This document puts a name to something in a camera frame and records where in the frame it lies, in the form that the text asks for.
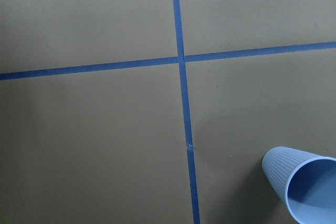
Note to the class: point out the blue ribbed plastic cup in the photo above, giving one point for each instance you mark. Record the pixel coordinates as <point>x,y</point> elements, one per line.
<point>304,182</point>

